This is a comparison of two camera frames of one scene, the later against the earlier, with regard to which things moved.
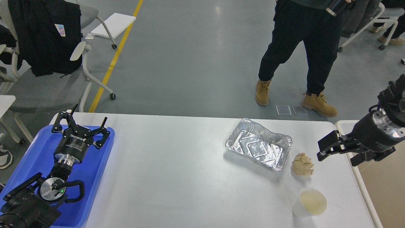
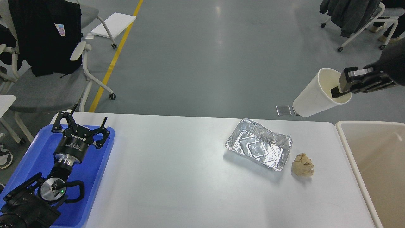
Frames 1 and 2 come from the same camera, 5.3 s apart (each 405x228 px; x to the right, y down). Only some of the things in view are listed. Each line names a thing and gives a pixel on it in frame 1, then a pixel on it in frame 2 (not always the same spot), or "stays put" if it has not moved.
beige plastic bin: [382, 183] stays put
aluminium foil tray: [267, 148] stays put
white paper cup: [312, 203] -> [317, 96]
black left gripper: [75, 140] stays put
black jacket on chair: [47, 32] stays put
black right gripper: [375, 132] -> [391, 62]
